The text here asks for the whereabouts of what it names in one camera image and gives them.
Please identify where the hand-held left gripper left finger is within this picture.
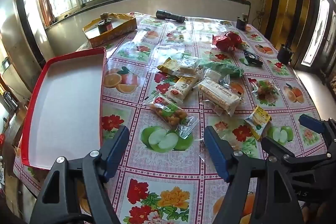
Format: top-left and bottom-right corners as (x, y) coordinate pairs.
(29, 125), (130, 224)

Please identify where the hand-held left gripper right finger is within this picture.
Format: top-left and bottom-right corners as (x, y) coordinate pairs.
(203, 126), (306, 224)

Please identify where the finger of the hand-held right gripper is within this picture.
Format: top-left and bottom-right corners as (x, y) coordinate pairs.
(299, 113), (336, 155)
(261, 136), (328, 169)

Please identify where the yellow packet with green circle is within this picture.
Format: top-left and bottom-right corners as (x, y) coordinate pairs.
(244, 105), (272, 140)

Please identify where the clear fried snack packet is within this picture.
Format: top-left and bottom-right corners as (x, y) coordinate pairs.
(249, 80), (281, 102)
(143, 94), (200, 138)

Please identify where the long clear cake packet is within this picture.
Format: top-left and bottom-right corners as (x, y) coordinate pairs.
(196, 77), (243, 116)

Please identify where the red cardboard tray box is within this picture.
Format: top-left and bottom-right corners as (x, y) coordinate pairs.
(20, 47), (108, 170)

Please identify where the long packet with red circle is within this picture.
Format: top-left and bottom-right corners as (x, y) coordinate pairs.
(168, 76), (199, 102)

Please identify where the dark blue snack packet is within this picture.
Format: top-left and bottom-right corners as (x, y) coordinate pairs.
(243, 50), (263, 67)

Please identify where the white snack packet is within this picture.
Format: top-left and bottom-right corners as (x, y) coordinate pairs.
(178, 55), (202, 75)

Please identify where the floral fruit tablecloth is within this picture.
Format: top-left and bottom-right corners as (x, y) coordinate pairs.
(13, 13), (328, 224)

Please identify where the black cup right edge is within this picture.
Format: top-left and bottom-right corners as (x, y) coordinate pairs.
(277, 43), (294, 65)

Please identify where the green snack packet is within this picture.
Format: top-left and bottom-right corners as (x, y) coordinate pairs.
(199, 61), (244, 78)

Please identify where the wooden glass-panel door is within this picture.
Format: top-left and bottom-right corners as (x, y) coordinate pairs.
(299, 0), (336, 75)

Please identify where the yellow snack packet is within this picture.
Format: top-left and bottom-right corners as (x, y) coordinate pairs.
(157, 58), (181, 77)

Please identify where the red foil snack bag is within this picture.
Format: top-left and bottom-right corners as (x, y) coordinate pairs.
(212, 31), (243, 52)

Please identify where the yellow cardboard box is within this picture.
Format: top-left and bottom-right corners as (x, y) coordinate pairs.
(83, 13), (137, 47)

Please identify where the small motor with cork wheel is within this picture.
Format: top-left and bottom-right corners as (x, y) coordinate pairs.
(98, 13), (114, 35)
(236, 12), (248, 31)

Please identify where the black flashlight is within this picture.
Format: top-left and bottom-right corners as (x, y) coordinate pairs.
(156, 10), (185, 23)

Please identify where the white tower air conditioner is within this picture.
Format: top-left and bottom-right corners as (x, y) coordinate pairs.
(13, 0), (46, 67)

